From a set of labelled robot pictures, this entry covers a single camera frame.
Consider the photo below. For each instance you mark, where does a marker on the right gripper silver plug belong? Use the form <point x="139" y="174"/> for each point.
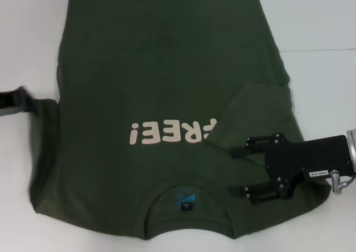
<point x="336" y="181"/>

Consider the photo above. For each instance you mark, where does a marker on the dark green FREE t-shirt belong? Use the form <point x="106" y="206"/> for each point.
<point x="167" y="82"/>

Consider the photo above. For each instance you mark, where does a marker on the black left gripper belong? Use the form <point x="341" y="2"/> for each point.
<point x="7" y="100"/>

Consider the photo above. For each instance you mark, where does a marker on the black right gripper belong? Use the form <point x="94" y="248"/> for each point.
<point x="306" y="154"/>

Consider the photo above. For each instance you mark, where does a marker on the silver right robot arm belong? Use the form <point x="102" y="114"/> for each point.
<point x="351" y="149"/>

